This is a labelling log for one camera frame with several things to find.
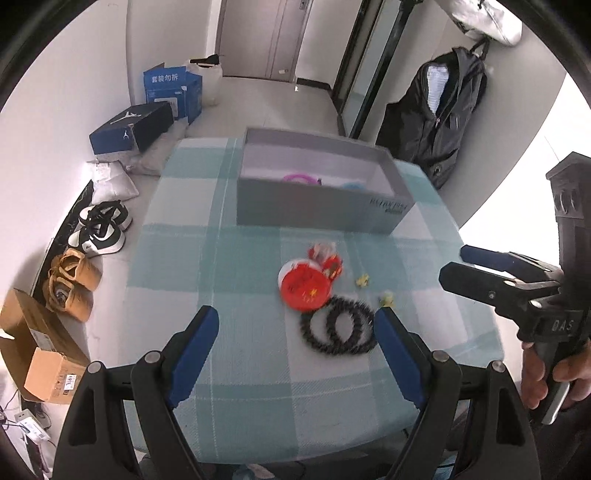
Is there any black jacket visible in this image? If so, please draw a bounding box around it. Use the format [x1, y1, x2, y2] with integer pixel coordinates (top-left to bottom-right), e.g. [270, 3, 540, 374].
[375, 46, 489, 190]

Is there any blue cardboard box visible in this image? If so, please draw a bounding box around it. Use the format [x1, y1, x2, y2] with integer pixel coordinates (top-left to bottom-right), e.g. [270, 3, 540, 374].
[142, 65, 204, 125]

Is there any large brown cardboard box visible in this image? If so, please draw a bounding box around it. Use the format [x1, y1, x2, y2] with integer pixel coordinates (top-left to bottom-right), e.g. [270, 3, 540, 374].
[0, 288, 90, 370]

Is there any white hanging bag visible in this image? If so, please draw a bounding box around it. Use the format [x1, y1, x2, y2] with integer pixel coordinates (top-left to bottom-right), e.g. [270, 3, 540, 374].
[450, 0, 522, 47]

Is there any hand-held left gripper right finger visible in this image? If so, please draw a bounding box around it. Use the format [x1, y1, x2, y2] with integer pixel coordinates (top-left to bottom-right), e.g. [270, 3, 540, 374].
[375, 307, 541, 480]

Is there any teal checked tablecloth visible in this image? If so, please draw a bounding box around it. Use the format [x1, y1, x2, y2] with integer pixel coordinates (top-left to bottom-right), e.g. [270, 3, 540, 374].
[124, 136, 505, 464]

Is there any grey soft package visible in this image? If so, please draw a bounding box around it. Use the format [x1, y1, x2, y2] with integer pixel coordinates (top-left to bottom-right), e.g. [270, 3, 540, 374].
[124, 122, 186, 176]

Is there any dark blue shoe box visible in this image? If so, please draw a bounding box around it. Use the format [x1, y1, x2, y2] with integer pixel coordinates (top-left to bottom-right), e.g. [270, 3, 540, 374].
[89, 102, 175, 155]

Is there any grey cardboard box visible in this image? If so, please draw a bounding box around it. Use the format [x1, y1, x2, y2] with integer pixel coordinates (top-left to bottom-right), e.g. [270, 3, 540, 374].
[236, 128, 410, 235]

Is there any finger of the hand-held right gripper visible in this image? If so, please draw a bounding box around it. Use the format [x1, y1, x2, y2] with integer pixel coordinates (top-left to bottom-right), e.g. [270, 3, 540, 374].
[460, 245, 561, 283]
[438, 262, 561, 326]

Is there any small brown cardboard box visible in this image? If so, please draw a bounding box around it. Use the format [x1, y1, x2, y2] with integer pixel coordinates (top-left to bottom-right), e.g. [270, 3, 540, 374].
[24, 348, 90, 406]

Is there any person's right hand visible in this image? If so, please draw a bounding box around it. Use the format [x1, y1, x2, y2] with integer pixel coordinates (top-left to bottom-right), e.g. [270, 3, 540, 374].
[521, 339, 591, 409]

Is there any grey door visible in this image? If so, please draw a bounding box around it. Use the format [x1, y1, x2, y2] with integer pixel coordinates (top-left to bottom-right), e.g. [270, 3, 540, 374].
[216, 0, 315, 84]

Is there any red hair clip packet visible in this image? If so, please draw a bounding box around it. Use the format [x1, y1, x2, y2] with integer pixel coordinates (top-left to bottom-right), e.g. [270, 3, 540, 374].
[322, 254, 345, 280]

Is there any dark sliding door frame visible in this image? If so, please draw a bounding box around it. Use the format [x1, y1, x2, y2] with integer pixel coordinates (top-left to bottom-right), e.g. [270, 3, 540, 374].
[332, 0, 416, 139]

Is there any white power strip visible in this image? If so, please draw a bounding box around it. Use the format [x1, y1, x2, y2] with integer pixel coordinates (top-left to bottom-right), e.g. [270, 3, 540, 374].
[14, 411, 51, 441]

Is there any white soft package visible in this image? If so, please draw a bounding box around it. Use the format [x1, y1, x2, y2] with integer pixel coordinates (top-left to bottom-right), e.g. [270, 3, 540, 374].
[88, 159, 139, 206]

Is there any red round hair accessory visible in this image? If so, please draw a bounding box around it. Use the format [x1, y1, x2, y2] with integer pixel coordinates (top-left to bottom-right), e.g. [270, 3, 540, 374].
[278, 259, 334, 309]

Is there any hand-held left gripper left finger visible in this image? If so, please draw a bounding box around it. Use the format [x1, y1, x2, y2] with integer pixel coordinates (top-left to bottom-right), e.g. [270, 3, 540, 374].
[54, 305, 220, 480]

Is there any white plastic bag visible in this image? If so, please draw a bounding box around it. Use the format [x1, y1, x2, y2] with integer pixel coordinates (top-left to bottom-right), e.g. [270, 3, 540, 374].
[186, 60, 223, 108]

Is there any black and white sneaker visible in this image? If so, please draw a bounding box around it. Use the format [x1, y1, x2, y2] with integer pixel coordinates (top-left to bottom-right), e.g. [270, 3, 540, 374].
[78, 200, 133, 232]
[68, 222, 126, 258]

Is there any black spiral hair tie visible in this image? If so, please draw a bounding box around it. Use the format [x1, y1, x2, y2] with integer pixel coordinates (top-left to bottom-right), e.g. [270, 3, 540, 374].
[325, 298, 377, 355]
[299, 302, 352, 355]

